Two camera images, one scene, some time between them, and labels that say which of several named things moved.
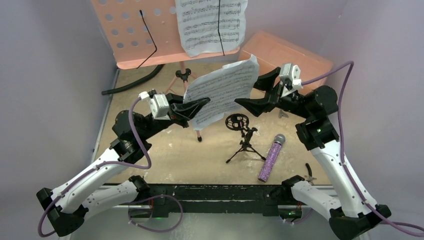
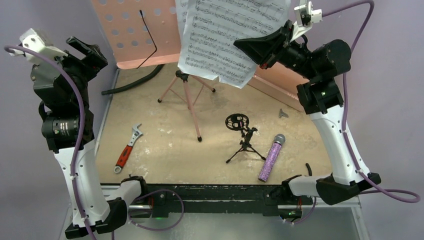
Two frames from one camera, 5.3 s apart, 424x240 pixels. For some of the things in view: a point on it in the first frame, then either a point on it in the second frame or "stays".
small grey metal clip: (282, 113) stays
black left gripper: (184, 111) to (93, 63)
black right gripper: (274, 97) to (276, 46)
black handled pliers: (310, 177) stays
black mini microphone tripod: (240, 122) stays
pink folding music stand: (146, 33) stays
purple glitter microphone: (279, 140) stays
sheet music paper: (222, 86) to (212, 27)
